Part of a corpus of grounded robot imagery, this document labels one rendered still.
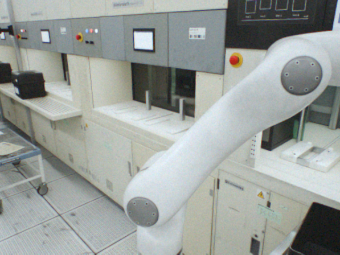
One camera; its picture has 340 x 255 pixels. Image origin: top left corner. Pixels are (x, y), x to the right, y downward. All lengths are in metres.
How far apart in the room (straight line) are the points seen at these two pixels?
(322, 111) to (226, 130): 1.61
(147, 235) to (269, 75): 0.47
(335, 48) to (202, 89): 0.92
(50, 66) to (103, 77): 1.51
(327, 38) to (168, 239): 0.54
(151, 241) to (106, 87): 1.91
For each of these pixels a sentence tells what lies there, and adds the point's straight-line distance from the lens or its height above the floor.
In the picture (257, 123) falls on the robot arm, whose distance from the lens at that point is 0.52.
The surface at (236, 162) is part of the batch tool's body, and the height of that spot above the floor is 0.87.
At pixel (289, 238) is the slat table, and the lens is 1.18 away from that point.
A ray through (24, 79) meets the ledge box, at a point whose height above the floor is 1.00.
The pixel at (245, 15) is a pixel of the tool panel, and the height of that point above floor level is 1.53.
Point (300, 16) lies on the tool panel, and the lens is 1.16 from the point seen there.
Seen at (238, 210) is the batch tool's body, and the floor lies 0.61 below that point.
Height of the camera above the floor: 1.48
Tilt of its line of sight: 20 degrees down
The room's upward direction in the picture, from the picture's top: straight up
